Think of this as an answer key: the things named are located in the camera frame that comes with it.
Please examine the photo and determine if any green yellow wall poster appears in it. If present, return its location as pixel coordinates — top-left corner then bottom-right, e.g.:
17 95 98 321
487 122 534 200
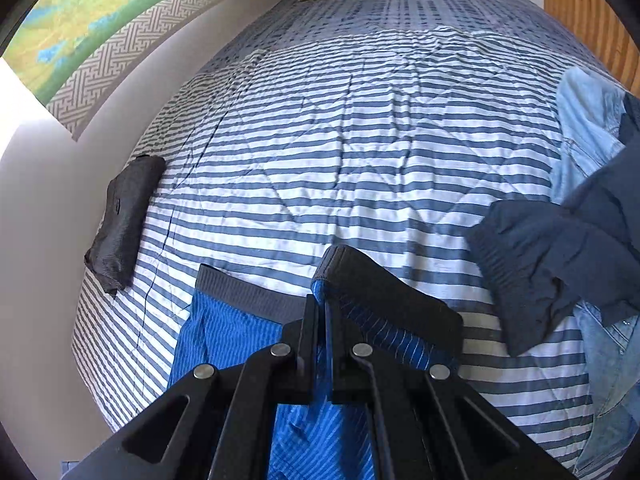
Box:
3 0 219 136

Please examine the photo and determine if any folded black garment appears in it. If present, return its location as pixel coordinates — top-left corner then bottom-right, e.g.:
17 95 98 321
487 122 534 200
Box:
84 154 166 297

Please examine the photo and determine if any light blue denim shirt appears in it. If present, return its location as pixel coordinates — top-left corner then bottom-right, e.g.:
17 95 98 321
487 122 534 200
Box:
551 67 639 479

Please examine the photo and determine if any dark navy jacket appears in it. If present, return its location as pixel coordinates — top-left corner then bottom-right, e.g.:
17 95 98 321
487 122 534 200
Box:
464 94 640 359

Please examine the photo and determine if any blue white striped bedspread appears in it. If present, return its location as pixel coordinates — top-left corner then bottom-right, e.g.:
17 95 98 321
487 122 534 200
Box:
72 0 600 468

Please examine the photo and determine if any wooden slatted bed rail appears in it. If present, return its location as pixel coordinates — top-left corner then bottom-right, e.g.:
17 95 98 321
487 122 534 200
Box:
544 0 640 96

